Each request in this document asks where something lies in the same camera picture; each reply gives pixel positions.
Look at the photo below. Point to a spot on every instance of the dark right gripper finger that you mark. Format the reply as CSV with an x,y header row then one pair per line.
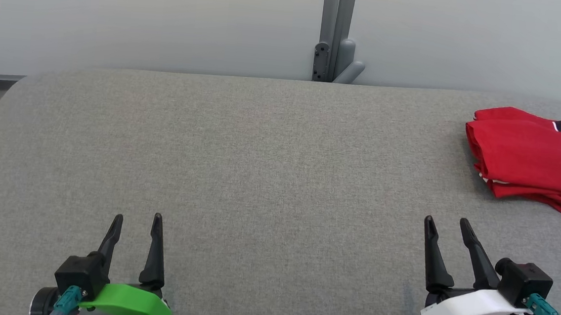
x,y
436,267
480,266

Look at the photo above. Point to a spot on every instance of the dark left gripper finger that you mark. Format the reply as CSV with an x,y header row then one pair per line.
x,y
110,244
154,258

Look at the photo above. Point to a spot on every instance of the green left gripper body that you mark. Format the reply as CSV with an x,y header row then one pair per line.
x,y
135,304

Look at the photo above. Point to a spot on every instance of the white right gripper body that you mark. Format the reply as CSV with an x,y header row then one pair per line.
x,y
465,308

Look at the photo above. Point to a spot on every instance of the red t-shirt with white sleeves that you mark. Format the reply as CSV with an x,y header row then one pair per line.
x,y
515,147

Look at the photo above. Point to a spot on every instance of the grey tubular brace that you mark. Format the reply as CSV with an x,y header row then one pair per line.
x,y
346,56

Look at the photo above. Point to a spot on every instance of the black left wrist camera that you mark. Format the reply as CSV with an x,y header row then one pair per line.
x,y
80,272

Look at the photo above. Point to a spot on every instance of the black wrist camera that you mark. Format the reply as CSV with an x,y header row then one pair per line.
x,y
80,272
528,283

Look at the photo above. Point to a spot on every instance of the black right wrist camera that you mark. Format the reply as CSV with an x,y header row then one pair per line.
x,y
528,283

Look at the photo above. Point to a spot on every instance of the dark bracket with screws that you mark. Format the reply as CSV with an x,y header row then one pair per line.
x,y
321,62

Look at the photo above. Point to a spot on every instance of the grey metal post bracket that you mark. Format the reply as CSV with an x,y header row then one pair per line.
x,y
339,5

